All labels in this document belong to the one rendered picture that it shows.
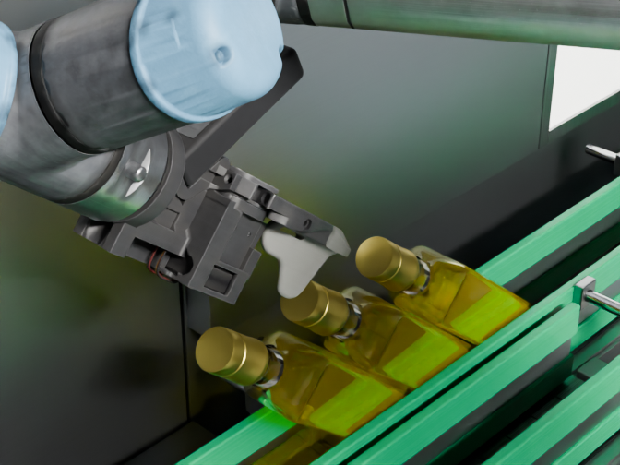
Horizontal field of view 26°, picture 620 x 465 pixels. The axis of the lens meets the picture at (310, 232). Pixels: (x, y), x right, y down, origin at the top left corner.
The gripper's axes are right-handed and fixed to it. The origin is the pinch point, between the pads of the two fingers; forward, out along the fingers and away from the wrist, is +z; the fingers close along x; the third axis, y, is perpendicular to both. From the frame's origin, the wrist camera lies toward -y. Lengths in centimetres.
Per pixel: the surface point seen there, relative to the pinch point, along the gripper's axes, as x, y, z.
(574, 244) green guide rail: -3.1, -10.5, 46.5
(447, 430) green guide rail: 6.6, 10.0, 20.6
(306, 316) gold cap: 1.5, 6.3, 2.4
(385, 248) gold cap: 0.7, -0.9, 9.1
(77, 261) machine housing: -14.7, 10.6, -4.7
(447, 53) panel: -11.7, -19.8, 22.8
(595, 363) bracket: 7.2, -0.5, 40.4
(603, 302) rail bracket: 7.4, -5.8, 35.2
